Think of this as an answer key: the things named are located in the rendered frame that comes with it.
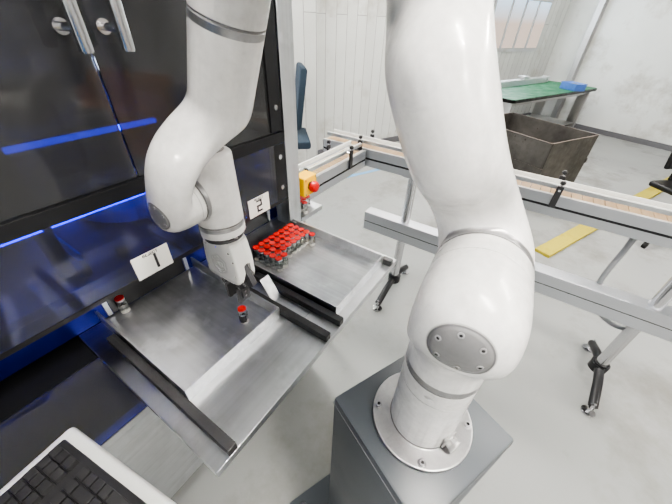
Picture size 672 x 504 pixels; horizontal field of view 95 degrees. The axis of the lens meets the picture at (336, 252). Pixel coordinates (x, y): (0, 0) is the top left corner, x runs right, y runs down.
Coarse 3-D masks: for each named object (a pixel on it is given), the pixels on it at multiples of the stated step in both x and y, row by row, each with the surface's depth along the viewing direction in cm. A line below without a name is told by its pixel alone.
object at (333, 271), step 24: (336, 240) 101; (264, 264) 93; (288, 264) 94; (312, 264) 94; (336, 264) 94; (360, 264) 95; (312, 288) 86; (336, 288) 86; (360, 288) 86; (336, 312) 77
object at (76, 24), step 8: (64, 0) 41; (72, 0) 41; (64, 8) 41; (72, 8) 42; (72, 16) 42; (80, 16) 42; (56, 24) 45; (64, 24) 44; (72, 24) 42; (80, 24) 43; (64, 32) 46; (72, 32) 43; (80, 32) 43; (88, 32) 44; (80, 40) 44; (88, 40) 44; (80, 48) 44; (88, 48) 44
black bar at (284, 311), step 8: (264, 296) 80; (280, 304) 78; (280, 312) 77; (288, 312) 76; (296, 320) 74; (304, 320) 74; (304, 328) 74; (312, 328) 72; (320, 328) 72; (320, 336) 72; (328, 336) 71
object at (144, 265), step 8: (160, 248) 72; (168, 248) 73; (144, 256) 69; (152, 256) 71; (160, 256) 72; (168, 256) 74; (136, 264) 68; (144, 264) 70; (152, 264) 71; (160, 264) 73; (168, 264) 75; (136, 272) 69; (144, 272) 70; (152, 272) 72
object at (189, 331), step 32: (160, 288) 84; (192, 288) 84; (224, 288) 85; (128, 320) 75; (160, 320) 75; (192, 320) 75; (224, 320) 76; (256, 320) 76; (160, 352) 68; (192, 352) 68; (224, 352) 69; (192, 384) 59
